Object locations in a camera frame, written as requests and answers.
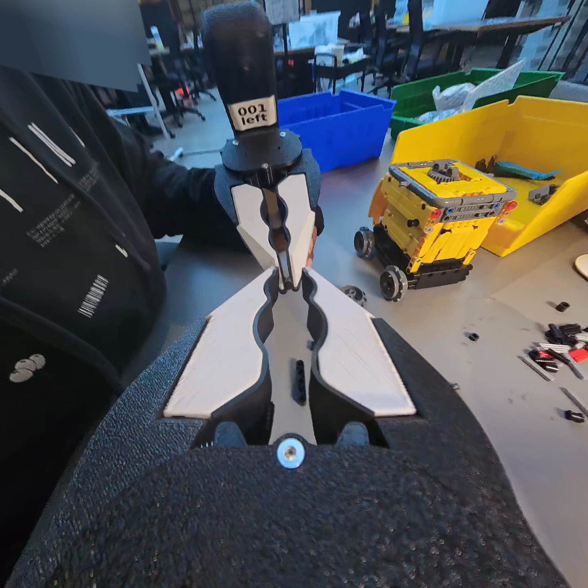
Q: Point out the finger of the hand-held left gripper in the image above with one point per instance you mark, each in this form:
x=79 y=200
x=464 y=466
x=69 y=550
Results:
x=301 y=216
x=253 y=220

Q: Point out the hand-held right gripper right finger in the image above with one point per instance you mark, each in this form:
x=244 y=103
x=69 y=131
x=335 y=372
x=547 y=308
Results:
x=363 y=367

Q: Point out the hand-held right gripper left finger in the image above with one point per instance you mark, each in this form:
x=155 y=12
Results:
x=220 y=367

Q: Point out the black brick beam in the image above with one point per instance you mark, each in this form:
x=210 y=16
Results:
x=299 y=381

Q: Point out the yellow toy brick vehicle model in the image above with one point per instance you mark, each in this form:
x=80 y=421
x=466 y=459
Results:
x=441 y=220

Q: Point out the pile of black brick parts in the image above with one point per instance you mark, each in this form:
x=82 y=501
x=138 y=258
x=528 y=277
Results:
x=556 y=344

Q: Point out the yellow storage bin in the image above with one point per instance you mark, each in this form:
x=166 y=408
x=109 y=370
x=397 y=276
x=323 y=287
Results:
x=542 y=129

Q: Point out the person's left forearm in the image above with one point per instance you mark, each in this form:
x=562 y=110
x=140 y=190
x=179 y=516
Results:
x=175 y=197

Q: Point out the grey desk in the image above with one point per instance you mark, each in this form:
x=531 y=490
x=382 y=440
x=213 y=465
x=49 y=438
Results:
x=478 y=423

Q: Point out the person's left hand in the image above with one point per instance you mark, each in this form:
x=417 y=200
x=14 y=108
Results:
x=312 y=246

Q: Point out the grey toothed brick wheel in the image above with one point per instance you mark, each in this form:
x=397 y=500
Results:
x=354 y=295

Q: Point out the blue storage bin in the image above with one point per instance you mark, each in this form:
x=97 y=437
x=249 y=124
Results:
x=340 y=129

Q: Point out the green storage bin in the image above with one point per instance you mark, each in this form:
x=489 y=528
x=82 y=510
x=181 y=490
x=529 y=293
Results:
x=413 y=96

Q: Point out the person in black hoodie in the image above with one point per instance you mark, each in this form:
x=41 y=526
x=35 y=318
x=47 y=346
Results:
x=64 y=257

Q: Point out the white plastic bag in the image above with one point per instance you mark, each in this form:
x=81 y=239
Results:
x=469 y=92

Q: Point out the small black brick pin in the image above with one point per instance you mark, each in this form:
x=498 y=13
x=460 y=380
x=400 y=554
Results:
x=574 y=415

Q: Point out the teal brick separator tool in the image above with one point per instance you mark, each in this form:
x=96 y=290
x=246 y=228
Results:
x=519 y=169

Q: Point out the white book stand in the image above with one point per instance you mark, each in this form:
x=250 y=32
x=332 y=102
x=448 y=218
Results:
x=582 y=266

